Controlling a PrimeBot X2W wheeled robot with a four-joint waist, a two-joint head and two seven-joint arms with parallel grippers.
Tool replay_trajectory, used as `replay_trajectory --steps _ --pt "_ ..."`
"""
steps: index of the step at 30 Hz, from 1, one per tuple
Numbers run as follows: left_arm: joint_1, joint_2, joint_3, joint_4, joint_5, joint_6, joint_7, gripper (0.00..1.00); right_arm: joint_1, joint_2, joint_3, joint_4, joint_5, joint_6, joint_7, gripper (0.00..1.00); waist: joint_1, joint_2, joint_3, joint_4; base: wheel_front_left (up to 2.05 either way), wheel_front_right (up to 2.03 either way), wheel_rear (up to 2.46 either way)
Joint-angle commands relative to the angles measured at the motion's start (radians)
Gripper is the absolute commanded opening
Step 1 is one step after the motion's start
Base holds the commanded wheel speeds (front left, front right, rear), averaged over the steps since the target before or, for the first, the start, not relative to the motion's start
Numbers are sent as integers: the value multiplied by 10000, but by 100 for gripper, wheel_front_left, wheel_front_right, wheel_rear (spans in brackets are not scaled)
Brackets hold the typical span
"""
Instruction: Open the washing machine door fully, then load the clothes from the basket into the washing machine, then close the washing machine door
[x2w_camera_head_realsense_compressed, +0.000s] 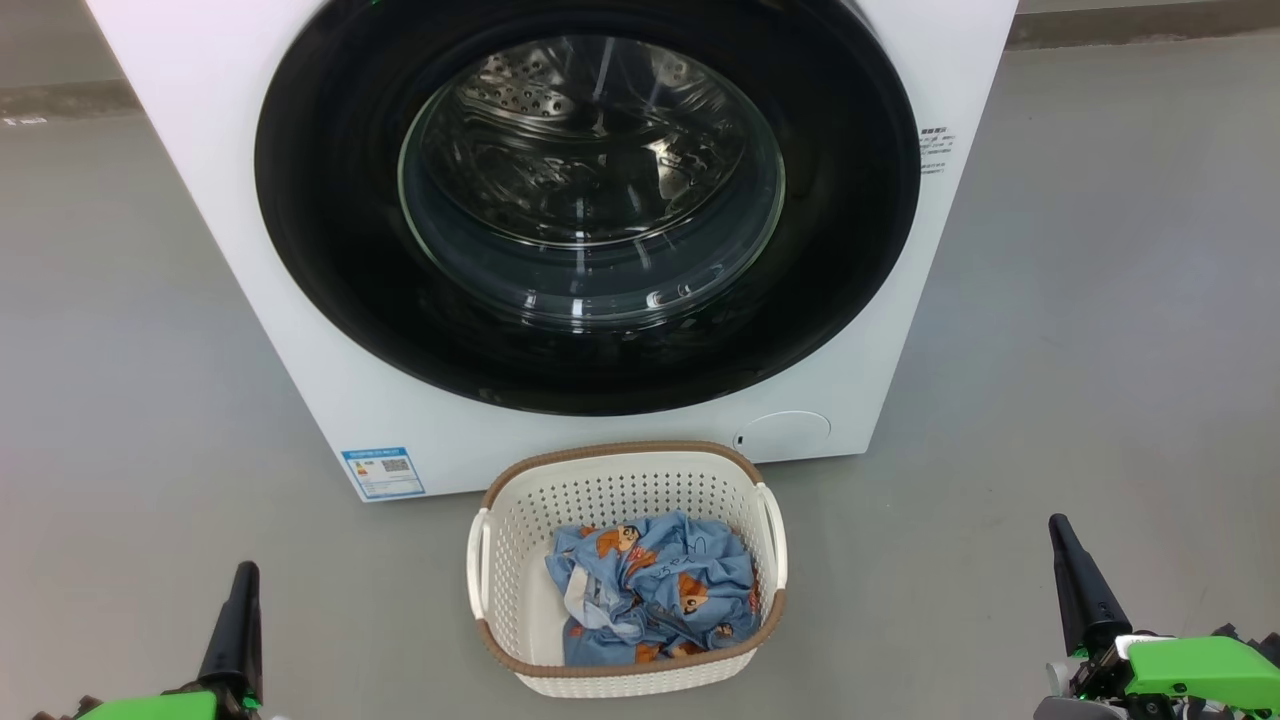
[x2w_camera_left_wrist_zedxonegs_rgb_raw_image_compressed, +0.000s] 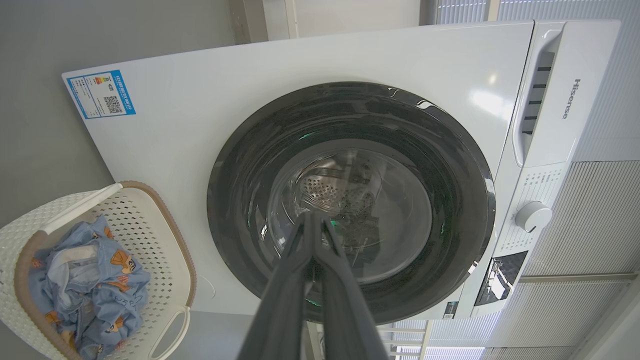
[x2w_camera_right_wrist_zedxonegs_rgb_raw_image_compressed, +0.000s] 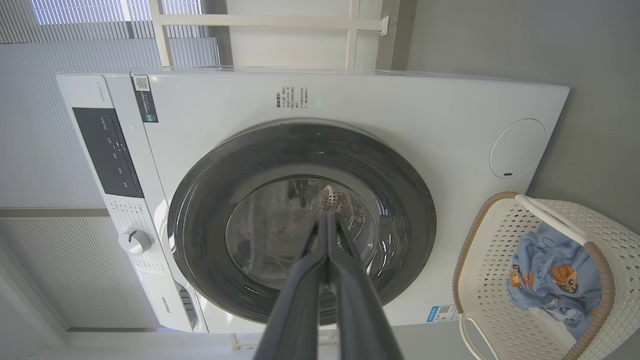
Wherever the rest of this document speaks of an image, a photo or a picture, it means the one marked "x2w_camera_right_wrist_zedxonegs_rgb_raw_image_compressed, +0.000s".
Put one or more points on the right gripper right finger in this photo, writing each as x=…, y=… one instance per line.
x=360, y=310

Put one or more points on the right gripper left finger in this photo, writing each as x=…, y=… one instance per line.
x=295, y=310

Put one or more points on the dark round washer door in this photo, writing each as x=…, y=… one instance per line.
x=210, y=200

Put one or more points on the blue patterned cloth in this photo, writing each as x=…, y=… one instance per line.
x=550, y=250

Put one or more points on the stainless steel washer drum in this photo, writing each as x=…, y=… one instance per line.
x=345, y=200

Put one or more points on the white washing machine dial knob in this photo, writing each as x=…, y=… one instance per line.
x=135, y=241

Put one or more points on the white front-load washing machine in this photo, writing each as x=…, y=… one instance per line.
x=425, y=125

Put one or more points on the black washer control panel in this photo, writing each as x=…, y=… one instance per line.
x=107, y=155

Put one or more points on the blue energy label sticker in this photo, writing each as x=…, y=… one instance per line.
x=434, y=313

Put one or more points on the cream perforated laundry basket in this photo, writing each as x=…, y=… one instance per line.
x=490, y=280

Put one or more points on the round white filter cover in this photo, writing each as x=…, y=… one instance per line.
x=517, y=147

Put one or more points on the black QR code sticker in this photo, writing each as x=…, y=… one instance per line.
x=146, y=105

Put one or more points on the white metal frame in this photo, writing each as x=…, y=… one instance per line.
x=270, y=21

